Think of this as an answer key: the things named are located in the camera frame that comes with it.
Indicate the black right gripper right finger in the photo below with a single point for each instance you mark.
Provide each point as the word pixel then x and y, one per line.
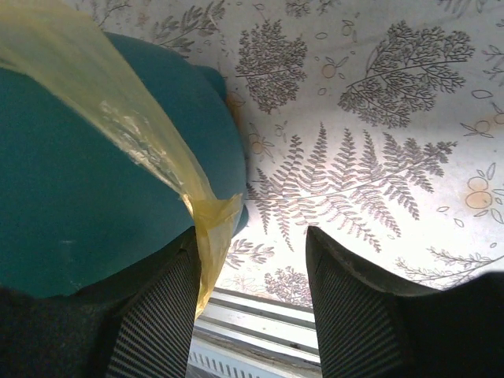
pixel 373 323

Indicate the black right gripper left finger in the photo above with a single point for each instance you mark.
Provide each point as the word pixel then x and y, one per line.
pixel 136 323

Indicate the teal plastic trash bin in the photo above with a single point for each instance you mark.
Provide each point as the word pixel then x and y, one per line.
pixel 74 208

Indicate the yellow plastic trash bag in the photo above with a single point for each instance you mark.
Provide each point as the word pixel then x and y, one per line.
pixel 66 52

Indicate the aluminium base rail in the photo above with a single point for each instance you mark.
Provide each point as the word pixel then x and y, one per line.
pixel 239 335

